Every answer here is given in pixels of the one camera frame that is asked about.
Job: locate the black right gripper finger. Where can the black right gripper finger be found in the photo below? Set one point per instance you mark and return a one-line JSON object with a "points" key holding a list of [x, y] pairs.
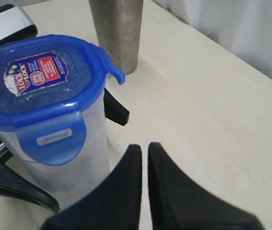
{"points": [[114, 205], [114, 110], [178, 203]]}

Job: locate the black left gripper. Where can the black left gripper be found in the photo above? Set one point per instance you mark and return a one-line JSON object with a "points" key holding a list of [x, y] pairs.
{"points": [[15, 186]]}

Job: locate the clear plastic tall container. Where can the clear plastic tall container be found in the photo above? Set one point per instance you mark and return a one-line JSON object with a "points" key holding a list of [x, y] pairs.
{"points": [[67, 155]]}

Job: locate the blue plastic container lid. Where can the blue plastic container lid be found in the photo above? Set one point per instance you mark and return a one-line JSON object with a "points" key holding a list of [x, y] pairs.
{"points": [[49, 76]]}

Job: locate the stainless steel tumbler cup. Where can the stainless steel tumbler cup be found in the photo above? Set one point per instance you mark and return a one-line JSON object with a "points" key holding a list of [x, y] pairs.
{"points": [[118, 30]]}

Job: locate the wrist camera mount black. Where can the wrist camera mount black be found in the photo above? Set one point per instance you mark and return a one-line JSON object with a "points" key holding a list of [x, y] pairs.
{"points": [[15, 24]]}

